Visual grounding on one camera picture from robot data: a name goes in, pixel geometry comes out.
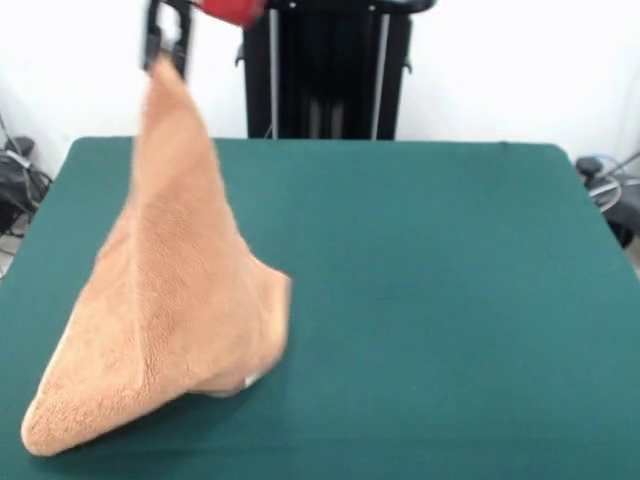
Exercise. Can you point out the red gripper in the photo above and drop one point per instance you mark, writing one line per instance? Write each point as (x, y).
(230, 10)

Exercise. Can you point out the tan terry towel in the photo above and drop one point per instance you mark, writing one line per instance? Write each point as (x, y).
(175, 300)

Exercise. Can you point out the black chair base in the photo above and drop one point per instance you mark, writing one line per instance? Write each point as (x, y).
(20, 175)

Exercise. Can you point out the dark green table cloth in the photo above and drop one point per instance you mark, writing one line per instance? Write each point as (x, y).
(450, 300)

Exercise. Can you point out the grey chair base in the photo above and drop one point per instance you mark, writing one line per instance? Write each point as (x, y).
(615, 210)

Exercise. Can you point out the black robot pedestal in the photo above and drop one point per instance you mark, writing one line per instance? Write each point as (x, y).
(325, 75)

